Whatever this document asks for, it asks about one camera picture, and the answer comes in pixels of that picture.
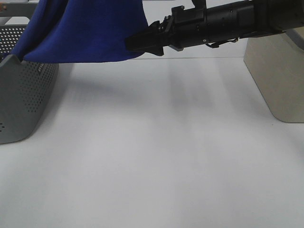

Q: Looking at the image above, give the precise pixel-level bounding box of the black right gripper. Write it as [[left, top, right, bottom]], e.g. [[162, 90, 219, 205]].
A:
[[125, 6, 209, 57]]

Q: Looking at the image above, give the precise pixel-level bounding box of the blue microfibre towel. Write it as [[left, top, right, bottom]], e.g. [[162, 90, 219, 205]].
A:
[[11, 0, 148, 63]]

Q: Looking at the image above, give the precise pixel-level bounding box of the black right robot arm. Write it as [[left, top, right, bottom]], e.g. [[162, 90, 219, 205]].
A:
[[125, 0, 304, 56]]

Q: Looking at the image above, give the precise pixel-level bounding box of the beige plastic bin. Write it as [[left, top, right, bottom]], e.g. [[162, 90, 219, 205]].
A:
[[244, 28, 304, 123]]

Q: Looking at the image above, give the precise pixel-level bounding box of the grey perforated plastic basket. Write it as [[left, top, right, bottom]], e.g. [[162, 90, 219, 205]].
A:
[[0, 0, 60, 144]]

